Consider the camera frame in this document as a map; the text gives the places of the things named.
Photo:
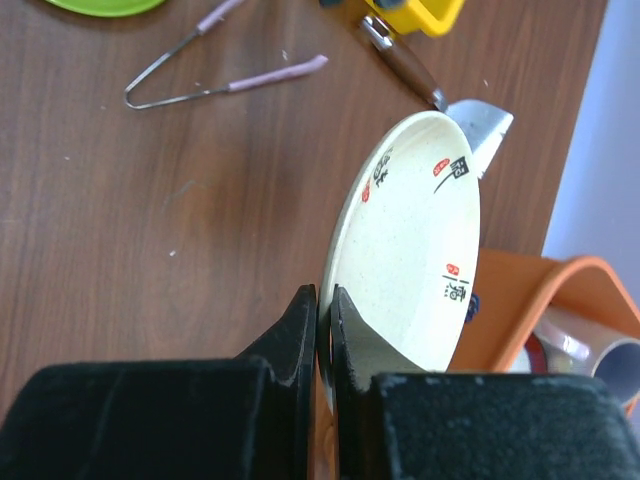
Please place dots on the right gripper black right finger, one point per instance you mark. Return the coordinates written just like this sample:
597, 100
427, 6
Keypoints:
395, 423

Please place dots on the pink metal tongs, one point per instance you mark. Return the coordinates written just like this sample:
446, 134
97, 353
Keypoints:
247, 58

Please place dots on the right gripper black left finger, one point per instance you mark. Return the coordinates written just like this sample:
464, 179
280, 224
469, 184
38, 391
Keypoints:
246, 417

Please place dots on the cream plate with maroon rim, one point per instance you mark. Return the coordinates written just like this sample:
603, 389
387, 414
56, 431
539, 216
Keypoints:
531, 359

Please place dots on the orange plastic bin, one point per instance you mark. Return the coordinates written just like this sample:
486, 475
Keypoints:
516, 289

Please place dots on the yellow plastic tray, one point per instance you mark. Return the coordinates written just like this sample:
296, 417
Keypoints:
434, 18

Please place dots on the small lime green plate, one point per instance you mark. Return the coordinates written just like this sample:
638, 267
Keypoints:
107, 8

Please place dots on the metal spatula with wooden handle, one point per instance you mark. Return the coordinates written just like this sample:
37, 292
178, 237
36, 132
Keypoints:
484, 124

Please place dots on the lavender mug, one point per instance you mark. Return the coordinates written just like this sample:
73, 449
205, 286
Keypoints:
576, 345

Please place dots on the small cream floral plate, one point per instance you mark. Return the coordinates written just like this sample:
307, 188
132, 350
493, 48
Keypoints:
406, 244

